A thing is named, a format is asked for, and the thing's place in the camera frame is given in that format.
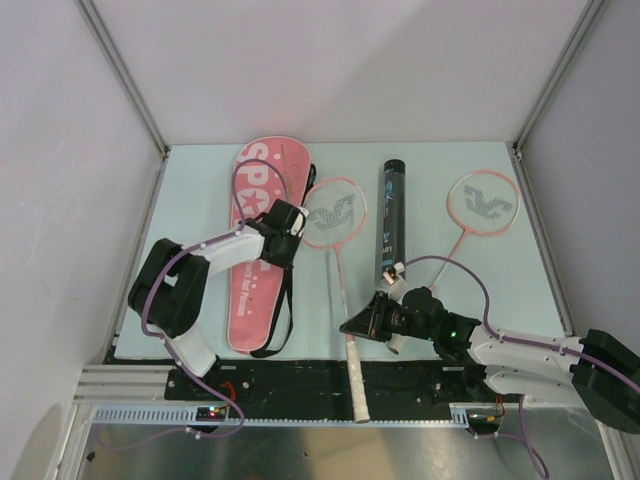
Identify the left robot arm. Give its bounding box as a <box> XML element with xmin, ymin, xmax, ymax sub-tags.
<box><xmin>127</xmin><ymin>199</ymin><xmax>309</xmax><ymax>399</ymax></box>

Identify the pink badminton racket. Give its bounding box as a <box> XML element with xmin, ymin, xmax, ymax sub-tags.
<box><xmin>446</xmin><ymin>170</ymin><xmax>520</xmax><ymax>258</ymax></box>
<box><xmin>303</xmin><ymin>177</ymin><xmax>371</xmax><ymax>424</ymax></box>

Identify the pink racket cover bag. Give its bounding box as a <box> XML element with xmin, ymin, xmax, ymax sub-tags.
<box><xmin>228</xmin><ymin>136</ymin><xmax>316</xmax><ymax>359</ymax></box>

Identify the black shuttlecock tube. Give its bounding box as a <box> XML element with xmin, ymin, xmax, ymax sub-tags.
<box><xmin>379</xmin><ymin>159</ymin><xmax>406</xmax><ymax>280</ymax></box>

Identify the left aluminium frame post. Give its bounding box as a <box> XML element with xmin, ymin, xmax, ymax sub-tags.
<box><xmin>75</xmin><ymin>0</ymin><xmax>170</xmax><ymax>161</ymax></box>

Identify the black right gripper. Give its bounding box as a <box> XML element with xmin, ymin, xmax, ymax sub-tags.
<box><xmin>340</xmin><ymin>291</ymin><xmax>435</xmax><ymax>343</ymax></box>

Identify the right aluminium frame post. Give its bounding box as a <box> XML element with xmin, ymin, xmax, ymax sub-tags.
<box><xmin>511</xmin><ymin>0</ymin><xmax>610</xmax><ymax>160</ymax></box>

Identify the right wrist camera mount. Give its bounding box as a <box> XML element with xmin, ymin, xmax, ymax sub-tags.
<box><xmin>382</xmin><ymin>262</ymin><xmax>408</xmax><ymax>304</ymax></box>

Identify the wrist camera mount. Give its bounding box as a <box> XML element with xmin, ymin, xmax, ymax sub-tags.
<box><xmin>290</xmin><ymin>207</ymin><xmax>309</xmax><ymax>237</ymax></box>
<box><xmin>382</xmin><ymin>262</ymin><xmax>408</xmax><ymax>304</ymax></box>

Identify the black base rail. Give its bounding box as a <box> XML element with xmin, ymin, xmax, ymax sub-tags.
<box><xmin>164</xmin><ymin>357</ymin><xmax>501</xmax><ymax>421</ymax></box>

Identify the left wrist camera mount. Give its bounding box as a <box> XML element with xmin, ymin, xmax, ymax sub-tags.
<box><xmin>290</xmin><ymin>207</ymin><xmax>309</xmax><ymax>237</ymax></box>

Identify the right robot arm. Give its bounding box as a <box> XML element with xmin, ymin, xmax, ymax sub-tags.
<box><xmin>340</xmin><ymin>287</ymin><xmax>639</xmax><ymax>434</ymax></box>

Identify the aluminium frame post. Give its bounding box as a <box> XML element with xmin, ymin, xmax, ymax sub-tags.
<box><xmin>511</xmin><ymin>0</ymin><xmax>610</xmax><ymax>160</ymax></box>
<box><xmin>75</xmin><ymin>0</ymin><xmax>170</xmax><ymax>161</ymax></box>

